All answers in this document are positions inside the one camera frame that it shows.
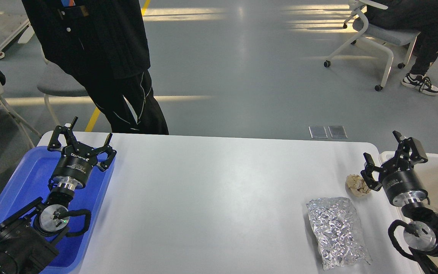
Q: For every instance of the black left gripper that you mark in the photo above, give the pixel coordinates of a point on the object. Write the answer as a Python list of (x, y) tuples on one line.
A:
[(73, 167)]

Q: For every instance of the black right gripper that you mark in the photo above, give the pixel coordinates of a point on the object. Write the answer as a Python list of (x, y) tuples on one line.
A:
[(400, 181)]

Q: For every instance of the silver foil bag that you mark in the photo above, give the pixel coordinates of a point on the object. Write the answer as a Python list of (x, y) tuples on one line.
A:
[(338, 232)]

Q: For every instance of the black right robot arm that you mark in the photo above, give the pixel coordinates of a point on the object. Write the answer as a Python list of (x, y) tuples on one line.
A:
[(418, 239)]

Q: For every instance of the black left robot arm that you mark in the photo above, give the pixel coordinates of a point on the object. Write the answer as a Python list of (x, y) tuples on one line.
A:
[(49, 206)]

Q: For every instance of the crumpled beige paper ball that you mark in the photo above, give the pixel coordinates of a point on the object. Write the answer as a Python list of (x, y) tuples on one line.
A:
[(357, 185)]

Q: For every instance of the blue plastic tray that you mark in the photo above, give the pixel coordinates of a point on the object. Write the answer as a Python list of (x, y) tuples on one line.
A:
[(30, 181)]

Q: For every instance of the right metal floor plate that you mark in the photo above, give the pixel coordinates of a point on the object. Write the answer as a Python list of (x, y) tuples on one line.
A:
[(338, 132)]

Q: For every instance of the metal floor plate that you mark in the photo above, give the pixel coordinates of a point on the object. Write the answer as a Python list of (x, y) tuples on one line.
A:
[(338, 132), (318, 132)]

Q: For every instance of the grey chair behind table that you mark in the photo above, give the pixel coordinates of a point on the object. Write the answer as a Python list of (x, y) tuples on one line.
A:
[(55, 82)]

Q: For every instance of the left metal floor plate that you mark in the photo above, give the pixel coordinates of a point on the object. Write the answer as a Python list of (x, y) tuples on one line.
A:
[(318, 132)]

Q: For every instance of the standing person in black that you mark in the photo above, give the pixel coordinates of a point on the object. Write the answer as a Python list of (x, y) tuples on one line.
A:
[(102, 44)]

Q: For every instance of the white chair at left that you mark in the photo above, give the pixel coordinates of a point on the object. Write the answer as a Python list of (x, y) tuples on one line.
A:
[(2, 99)]

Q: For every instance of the white grey office chair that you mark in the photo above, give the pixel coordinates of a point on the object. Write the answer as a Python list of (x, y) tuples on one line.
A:
[(376, 36)]

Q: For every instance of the seated person in black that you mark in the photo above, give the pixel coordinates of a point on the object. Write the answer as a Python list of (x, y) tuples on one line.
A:
[(420, 15)]

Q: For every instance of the white cart with equipment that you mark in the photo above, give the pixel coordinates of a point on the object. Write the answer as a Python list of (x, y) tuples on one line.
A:
[(14, 24)]

